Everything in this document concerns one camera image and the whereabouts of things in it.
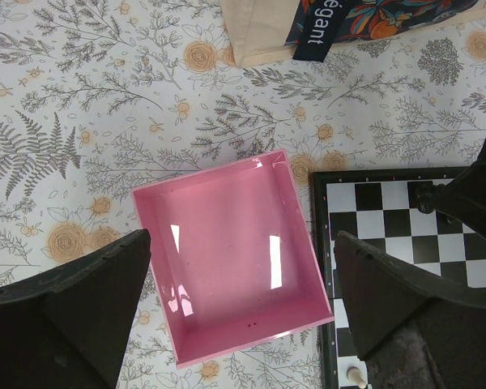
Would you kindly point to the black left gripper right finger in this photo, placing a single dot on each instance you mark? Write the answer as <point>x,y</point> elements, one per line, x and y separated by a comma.
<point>412,329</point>

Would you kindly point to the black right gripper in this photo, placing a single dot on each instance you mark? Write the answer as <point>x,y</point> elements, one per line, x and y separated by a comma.
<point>465,197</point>

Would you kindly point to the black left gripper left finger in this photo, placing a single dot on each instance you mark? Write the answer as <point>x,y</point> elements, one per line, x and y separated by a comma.
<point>68,327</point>

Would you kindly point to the black white chessboard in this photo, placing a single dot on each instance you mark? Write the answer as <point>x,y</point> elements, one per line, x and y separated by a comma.
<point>380,207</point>

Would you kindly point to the pink plastic box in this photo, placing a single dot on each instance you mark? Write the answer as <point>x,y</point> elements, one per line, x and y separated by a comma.
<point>232,258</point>

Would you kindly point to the floral patterned tablecloth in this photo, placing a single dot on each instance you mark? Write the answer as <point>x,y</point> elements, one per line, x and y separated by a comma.
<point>96,98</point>

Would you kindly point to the beige canvas tote bag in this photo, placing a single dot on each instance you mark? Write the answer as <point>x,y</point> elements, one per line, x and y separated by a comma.
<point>262,32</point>

